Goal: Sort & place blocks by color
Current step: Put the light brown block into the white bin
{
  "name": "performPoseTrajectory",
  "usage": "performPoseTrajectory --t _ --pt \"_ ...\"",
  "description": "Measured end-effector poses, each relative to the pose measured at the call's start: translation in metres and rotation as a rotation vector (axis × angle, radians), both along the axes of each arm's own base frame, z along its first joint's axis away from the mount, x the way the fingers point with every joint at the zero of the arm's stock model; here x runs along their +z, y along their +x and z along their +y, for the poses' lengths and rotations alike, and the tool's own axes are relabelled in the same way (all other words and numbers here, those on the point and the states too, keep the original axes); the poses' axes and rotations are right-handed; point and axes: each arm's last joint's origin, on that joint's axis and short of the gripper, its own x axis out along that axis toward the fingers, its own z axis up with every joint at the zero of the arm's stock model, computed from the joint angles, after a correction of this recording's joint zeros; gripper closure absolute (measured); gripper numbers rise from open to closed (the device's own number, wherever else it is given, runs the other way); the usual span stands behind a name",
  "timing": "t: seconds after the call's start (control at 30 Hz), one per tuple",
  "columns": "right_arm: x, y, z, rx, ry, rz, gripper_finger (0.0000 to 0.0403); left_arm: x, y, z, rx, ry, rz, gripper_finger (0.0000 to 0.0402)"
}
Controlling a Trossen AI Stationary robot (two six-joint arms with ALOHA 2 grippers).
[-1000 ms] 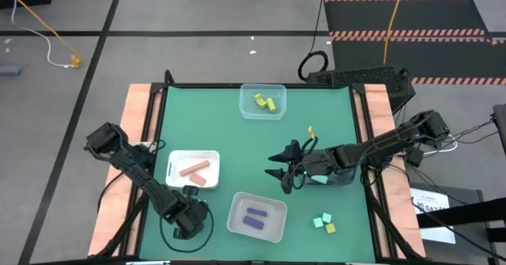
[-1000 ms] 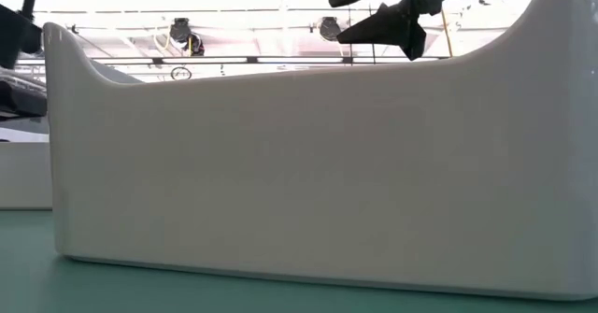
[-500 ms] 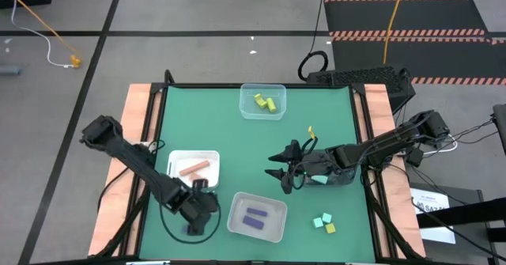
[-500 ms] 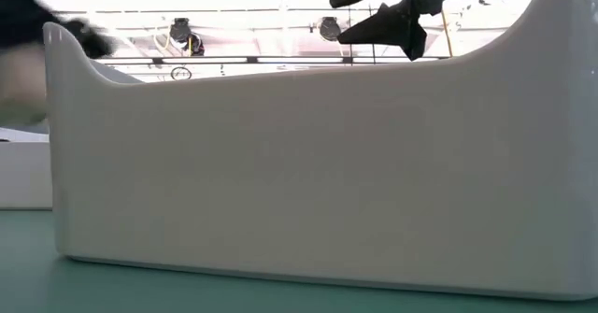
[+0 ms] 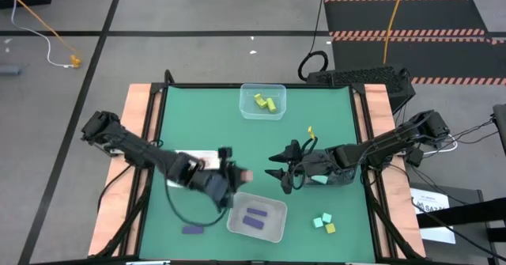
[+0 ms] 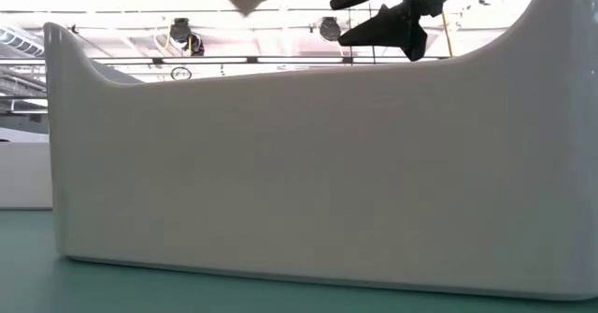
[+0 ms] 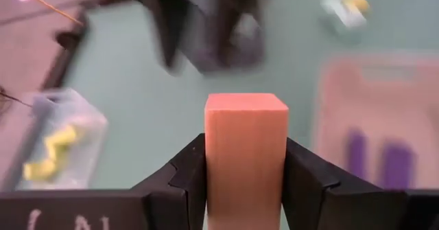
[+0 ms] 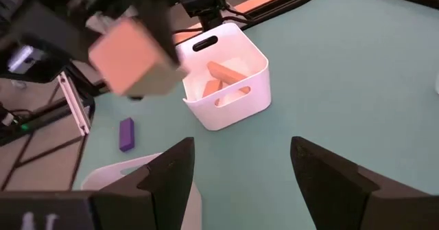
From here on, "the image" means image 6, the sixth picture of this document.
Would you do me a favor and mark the black round ceiling fixture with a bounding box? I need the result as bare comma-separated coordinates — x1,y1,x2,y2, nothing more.
168,17,192,43
319,16,343,42

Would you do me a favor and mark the beige plastic bin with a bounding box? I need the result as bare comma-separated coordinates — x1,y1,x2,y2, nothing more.
42,0,598,303

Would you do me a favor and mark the yellow cable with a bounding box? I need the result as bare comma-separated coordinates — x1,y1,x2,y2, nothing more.
440,9,455,58

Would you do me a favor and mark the grey ventilation duct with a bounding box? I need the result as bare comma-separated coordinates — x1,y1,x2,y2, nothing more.
0,25,46,57

